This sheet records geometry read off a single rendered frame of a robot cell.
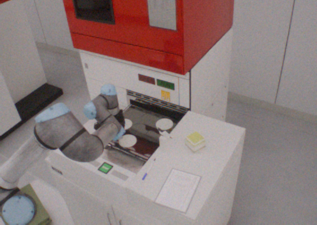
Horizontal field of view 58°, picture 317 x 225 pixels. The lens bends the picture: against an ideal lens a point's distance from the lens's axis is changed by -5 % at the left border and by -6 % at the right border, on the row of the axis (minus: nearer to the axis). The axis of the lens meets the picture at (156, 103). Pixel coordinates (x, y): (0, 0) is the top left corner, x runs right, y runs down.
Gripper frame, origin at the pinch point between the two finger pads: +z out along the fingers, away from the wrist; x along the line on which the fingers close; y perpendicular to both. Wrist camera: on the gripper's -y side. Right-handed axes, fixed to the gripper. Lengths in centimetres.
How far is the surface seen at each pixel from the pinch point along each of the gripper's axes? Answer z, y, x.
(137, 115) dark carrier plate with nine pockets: 1.4, 12.7, 21.6
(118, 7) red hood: -63, 9, 32
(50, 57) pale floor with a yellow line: 91, -133, 296
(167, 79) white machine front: -22.6, 32.5, 21.8
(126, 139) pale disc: 1.2, 6.5, 0.8
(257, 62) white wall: 37, 131, 134
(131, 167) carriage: 3.3, 8.9, -18.0
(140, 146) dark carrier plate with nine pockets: 1.4, 14.0, -4.9
